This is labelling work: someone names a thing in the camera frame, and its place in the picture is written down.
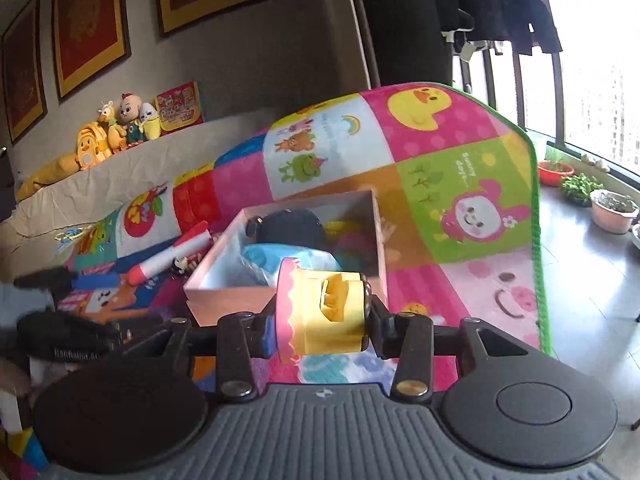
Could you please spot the long yellow plush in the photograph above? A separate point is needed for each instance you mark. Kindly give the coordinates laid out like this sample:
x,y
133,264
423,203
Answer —
x,y
50,175

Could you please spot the person's left hand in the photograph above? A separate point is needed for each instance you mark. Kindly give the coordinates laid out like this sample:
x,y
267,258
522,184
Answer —
x,y
15,377

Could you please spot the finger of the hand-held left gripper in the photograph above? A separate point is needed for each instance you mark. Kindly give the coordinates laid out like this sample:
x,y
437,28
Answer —
x,y
95,281
60,329

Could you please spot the dark curtain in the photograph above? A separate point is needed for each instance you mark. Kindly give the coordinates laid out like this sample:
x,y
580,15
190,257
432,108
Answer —
x,y
400,20

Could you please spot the blue white tissue packet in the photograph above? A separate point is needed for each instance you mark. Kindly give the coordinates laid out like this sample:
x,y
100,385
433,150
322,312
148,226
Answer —
x,y
265,257

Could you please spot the window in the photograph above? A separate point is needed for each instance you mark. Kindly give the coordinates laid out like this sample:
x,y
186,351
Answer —
x,y
600,85

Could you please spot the yellow giraffe plush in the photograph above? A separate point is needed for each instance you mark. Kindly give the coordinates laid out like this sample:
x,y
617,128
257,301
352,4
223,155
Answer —
x,y
116,135

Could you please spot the small pale stones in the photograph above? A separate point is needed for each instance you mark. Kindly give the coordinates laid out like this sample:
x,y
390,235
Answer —
x,y
595,162

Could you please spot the baby doll plush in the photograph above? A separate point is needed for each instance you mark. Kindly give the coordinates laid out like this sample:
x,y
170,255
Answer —
x,y
131,115

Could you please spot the small yellow blue ribbon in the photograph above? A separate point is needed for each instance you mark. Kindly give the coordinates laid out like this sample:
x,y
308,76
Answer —
x,y
70,236

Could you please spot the red basin with grass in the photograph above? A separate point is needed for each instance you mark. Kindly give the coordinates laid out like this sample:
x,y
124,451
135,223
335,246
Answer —
x,y
552,177

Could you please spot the colourful printed play mat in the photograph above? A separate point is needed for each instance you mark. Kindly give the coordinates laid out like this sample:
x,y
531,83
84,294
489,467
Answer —
x,y
450,160

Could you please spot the pink plant pot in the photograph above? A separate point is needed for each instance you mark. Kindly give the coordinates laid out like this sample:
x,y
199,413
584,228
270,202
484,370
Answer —
x,y
612,220

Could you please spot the yellow pink plastic toy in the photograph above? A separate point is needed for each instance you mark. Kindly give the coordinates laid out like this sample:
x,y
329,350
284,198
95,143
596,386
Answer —
x,y
320,320

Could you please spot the red white rocket toy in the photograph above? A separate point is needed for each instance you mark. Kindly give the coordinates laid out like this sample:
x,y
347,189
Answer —
x,y
160,262

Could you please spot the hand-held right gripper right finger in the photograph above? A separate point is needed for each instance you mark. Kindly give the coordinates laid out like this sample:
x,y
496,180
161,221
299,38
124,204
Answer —
x,y
377,330

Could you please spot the yellow duck plush backpack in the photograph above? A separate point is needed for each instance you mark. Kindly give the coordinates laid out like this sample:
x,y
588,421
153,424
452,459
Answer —
x,y
92,147

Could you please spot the black plush toy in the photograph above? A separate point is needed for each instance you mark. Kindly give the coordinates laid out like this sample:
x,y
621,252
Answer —
x,y
290,227

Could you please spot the dark hanging clothes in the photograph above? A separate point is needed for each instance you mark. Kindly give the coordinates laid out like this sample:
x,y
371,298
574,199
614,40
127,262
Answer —
x,y
500,0

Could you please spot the pink cardboard box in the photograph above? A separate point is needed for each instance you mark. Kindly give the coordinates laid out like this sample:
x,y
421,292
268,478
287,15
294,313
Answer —
x,y
220,260

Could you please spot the white banana plush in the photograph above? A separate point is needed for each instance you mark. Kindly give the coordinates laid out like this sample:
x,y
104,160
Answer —
x,y
150,122

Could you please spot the small green potted plant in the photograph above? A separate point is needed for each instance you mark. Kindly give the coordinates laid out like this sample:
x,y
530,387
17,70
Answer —
x,y
577,187

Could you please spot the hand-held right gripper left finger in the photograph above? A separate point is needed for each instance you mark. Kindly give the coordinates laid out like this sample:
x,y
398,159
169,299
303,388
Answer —
x,y
267,337

